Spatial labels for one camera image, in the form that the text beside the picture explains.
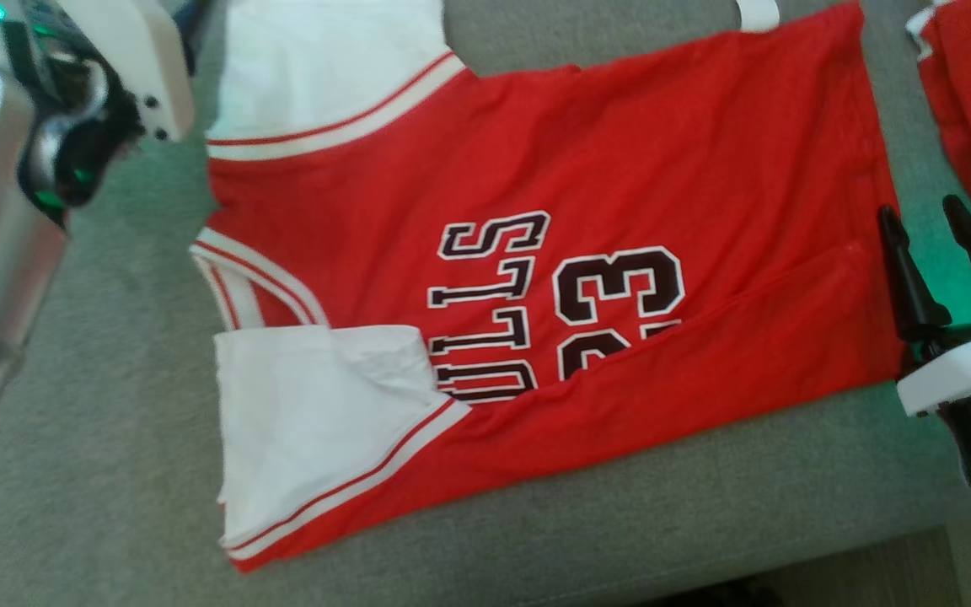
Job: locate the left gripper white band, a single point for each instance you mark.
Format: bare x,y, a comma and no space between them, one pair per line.
127,59

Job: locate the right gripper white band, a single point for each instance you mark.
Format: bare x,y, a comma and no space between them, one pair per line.
966,367

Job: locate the red and white basketball jersey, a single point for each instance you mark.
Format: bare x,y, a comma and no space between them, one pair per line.
620,169

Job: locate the grey fabric sofa seat cushion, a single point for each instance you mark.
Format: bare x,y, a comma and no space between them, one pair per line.
115,379

